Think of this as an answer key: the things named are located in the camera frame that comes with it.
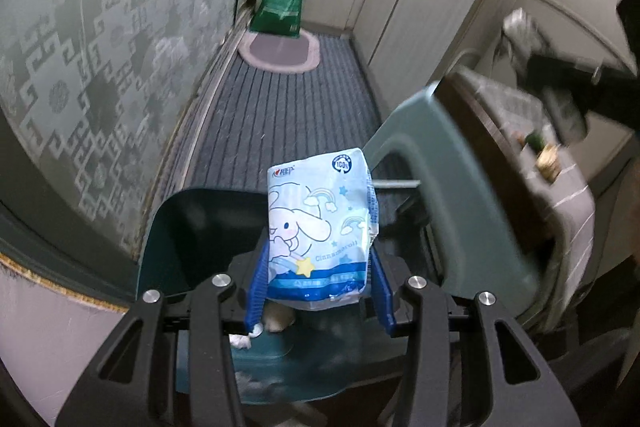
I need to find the patterned glass sliding door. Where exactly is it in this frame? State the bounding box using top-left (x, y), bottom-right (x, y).
top-left (0, 0), bottom-right (273, 268)

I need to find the grey-green plastic stool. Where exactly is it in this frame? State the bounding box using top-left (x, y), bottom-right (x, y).
top-left (362, 82), bottom-right (546, 325)

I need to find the teal trash bin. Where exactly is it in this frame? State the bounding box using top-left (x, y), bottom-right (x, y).
top-left (136, 188), bottom-right (436, 408)

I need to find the white kitchen cabinet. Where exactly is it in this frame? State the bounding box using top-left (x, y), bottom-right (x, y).
top-left (260, 0), bottom-right (531, 98)

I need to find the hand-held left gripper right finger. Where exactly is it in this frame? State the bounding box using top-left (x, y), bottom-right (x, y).
top-left (369, 252), bottom-right (583, 427)

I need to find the pink oval floor mat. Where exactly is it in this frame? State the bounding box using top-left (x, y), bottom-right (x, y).
top-left (237, 32), bottom-right (321, 70)

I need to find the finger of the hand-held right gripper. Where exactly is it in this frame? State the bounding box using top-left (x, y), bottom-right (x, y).
top-left (547, 89), bottom-right (589, 144)

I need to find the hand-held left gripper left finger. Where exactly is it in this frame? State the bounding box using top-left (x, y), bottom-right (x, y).
top-left (55, 249), bottom-right (273, 427)

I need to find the wooden table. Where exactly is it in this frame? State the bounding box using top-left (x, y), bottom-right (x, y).
top-left (435, 67), bottom-right (566, 258)

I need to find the white crumpled tissue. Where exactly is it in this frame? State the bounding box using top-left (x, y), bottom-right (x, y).
top-left (229, 324), bottom-right (263, 350)

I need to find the blue cartoon tissue packet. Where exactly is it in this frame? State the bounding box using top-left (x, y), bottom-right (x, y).
top-left (266, 147), bottom-right (379, 312)

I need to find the grey striped floor mat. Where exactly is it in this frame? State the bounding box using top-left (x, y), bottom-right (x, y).
top-left (165, 32), bottom-right (436, 228)

